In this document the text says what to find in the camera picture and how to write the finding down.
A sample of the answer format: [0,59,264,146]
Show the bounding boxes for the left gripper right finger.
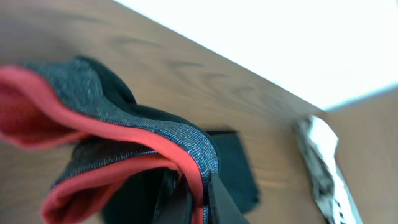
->
[208,174,249,224]

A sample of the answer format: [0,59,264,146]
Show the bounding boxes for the white crumpled garment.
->
[294,115,363,224]

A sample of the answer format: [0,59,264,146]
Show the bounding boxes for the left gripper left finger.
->
[152,170,193,224]

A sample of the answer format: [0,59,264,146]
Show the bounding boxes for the black leggings with red waistband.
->
[1,57,260,223]

